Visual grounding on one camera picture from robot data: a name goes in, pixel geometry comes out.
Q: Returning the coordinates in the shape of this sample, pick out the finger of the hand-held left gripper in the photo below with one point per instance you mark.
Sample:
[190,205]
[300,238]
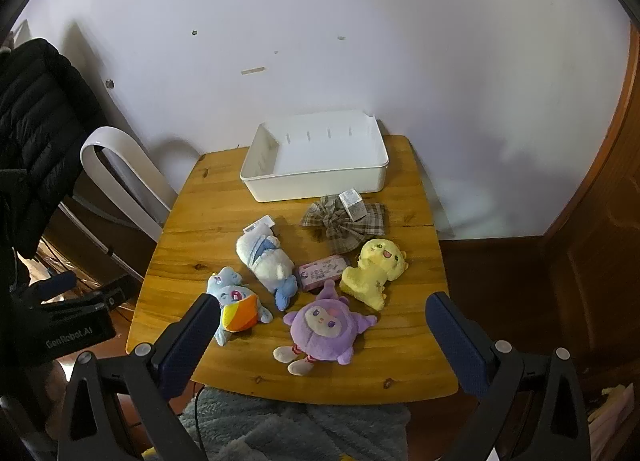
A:
[112,293]
[56,284]

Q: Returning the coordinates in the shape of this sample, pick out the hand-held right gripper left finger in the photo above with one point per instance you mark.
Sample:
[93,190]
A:
[192,341]

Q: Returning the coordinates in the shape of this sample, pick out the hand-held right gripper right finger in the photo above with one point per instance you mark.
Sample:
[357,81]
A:
[452,336]

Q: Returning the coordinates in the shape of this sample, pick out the blue pony plush toy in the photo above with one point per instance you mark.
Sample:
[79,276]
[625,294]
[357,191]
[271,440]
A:
[235,308]

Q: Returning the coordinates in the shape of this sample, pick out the yellow plush toy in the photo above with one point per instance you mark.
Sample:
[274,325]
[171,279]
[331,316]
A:
[372,271]

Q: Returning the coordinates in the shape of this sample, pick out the white and blue plush toy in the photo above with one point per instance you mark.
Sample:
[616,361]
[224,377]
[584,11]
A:
[267,263]

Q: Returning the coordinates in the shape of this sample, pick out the purple plush doll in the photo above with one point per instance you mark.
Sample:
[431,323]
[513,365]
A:
[322,326]

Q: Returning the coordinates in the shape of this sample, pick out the pink tissue pack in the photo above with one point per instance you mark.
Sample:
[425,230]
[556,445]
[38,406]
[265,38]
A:
[322,272]

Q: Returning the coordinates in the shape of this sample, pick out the plaid fabric bow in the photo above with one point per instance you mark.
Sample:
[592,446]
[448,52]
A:
[335,231]

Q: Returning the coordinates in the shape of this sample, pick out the small grey cardboard box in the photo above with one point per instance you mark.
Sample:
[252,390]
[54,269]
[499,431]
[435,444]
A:
[353,205]

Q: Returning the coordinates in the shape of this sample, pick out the white plastic storage bin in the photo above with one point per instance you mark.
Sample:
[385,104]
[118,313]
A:
[320,166]

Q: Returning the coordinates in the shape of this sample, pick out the white curved chair back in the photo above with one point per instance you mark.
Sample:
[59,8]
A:
[135,176]

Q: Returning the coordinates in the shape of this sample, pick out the grey fluffy blanket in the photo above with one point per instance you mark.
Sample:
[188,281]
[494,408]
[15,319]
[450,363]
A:
[300,431]

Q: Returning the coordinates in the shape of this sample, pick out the black puffer jacket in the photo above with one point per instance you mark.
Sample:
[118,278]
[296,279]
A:
[35,131]

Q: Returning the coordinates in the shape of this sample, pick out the wooden door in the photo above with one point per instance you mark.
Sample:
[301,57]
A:
[600,241]

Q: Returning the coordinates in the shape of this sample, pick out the pale yellow cloth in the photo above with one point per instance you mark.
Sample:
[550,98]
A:
[612,413]

